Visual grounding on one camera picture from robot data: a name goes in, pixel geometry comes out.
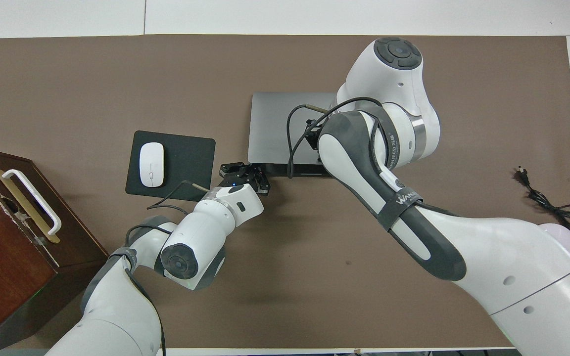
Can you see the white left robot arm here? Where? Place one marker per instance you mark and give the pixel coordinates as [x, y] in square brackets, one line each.
[201, 232]

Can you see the dark brown wooden box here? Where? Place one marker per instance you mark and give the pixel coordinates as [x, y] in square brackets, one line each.
[8, 247]

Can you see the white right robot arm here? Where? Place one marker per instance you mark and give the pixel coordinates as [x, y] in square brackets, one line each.
[463, 237]

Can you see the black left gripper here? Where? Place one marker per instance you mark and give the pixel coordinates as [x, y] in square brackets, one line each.
[240, 179]

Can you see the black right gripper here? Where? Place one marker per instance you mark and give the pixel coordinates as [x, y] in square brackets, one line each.
[313, 133]

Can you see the brown table mat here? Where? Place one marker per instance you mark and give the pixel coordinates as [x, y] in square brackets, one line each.
[67, 89]

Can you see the white computer mouse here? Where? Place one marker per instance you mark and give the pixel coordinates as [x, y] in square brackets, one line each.
[151, 164]

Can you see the black mouse pad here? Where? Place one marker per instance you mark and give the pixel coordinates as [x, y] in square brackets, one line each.
[186, 158]

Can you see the grey laptop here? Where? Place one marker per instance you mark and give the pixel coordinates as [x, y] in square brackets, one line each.
[275, 128]

